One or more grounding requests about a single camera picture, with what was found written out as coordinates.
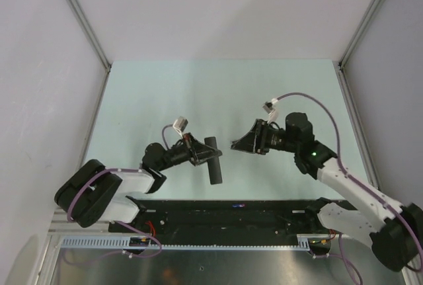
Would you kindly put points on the aluminium frame post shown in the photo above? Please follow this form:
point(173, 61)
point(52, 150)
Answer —
point(89, 32)
point(365, 22)

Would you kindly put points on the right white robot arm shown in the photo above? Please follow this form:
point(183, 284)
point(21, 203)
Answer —
point(390, 229)

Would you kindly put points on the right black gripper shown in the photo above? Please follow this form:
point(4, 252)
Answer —
point(255, 140)

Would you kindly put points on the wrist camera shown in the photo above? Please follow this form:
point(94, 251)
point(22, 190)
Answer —
point(270, 108)
point(180, 124)

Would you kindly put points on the right aluminium frame post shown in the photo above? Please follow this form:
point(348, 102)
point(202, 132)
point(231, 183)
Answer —
point(365, 22)

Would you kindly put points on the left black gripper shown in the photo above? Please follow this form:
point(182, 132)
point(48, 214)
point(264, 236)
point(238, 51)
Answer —
point(203, 152)

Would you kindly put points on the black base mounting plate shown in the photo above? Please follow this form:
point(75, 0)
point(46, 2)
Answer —
point(217, 223)

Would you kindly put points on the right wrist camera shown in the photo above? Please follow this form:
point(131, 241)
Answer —
point(270, 108)

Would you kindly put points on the left aluminium frame post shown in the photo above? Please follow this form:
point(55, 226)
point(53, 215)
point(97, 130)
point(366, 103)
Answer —
point(89, 32)

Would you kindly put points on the black remote control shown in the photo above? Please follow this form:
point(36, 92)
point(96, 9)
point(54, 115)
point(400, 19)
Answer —
point(214, 167)

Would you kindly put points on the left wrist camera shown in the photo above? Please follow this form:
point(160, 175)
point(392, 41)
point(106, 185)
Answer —
point(180, 124)

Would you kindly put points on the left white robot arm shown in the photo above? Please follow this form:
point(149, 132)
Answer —
point(97, 193)

